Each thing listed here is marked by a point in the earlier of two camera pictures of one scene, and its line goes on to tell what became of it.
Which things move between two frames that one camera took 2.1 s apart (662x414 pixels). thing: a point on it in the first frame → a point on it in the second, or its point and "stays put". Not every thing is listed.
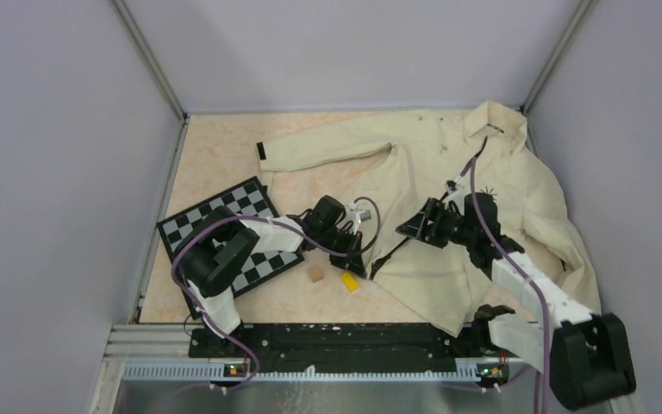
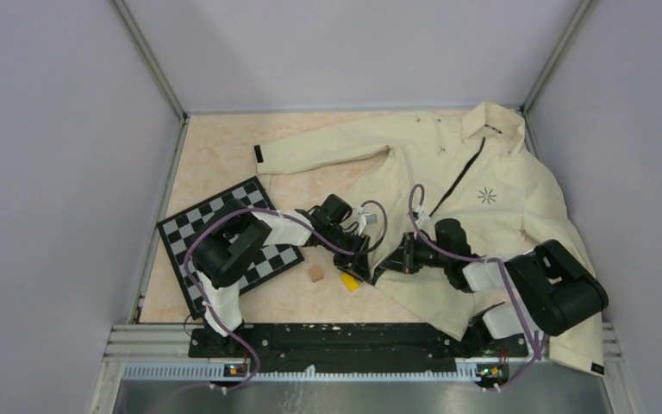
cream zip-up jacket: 484,150 stays put
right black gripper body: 454,229 → 417,255
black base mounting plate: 343,349 stays put
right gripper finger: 427,223 → 396,261
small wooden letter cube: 316,273 stays put
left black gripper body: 346,241 stays put
